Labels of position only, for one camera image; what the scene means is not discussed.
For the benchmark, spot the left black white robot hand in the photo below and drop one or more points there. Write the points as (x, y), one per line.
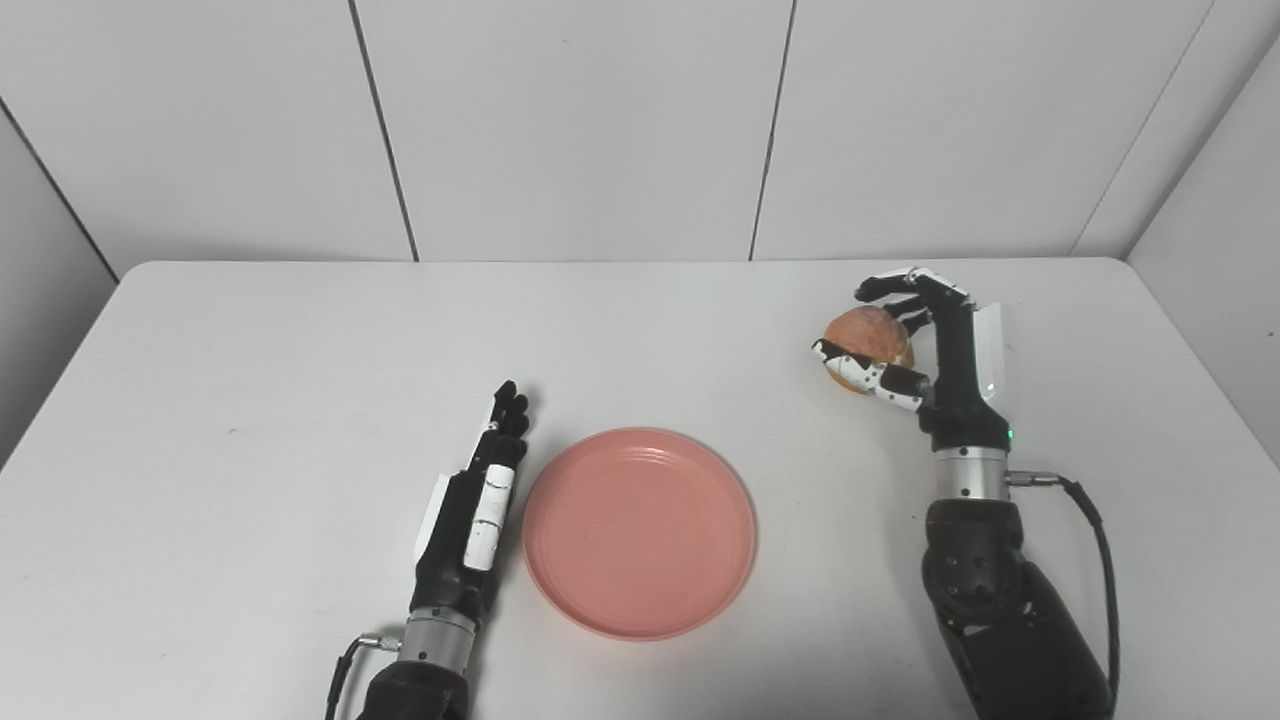
(470, 520)

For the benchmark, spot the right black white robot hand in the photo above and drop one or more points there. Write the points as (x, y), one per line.
(950, 360)

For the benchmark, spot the cream puff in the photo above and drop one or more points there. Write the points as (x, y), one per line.
(868, 345)

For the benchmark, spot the pink plate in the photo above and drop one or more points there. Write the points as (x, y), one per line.
(639, 533)

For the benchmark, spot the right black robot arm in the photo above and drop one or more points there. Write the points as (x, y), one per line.
(1000, 600)

